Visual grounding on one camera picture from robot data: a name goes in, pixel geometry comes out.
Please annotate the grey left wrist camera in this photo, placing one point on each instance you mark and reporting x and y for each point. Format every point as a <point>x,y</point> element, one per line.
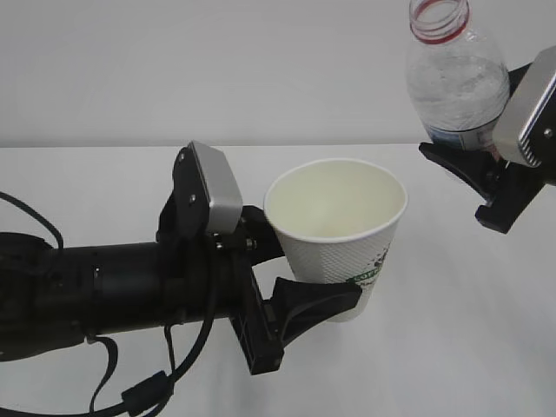
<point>206,194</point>

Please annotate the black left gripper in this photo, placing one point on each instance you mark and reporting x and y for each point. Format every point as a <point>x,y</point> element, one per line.
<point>235,295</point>

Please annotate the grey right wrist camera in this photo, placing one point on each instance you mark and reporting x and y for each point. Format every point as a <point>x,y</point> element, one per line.
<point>523,134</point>

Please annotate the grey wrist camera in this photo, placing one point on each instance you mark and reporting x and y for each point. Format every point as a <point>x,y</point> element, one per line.
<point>523,134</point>
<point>206,194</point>

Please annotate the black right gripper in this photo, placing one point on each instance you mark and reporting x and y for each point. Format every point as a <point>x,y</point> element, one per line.
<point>507,189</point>

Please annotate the clear water bottle red label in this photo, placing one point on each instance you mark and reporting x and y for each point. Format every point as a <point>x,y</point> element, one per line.
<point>457,79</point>

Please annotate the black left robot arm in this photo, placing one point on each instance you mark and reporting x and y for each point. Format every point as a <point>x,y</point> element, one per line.
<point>53,299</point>

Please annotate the white paper cup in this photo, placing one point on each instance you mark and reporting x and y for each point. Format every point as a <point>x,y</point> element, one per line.
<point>335,220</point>

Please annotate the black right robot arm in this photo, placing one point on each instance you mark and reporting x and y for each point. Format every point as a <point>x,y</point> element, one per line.
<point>524,137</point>

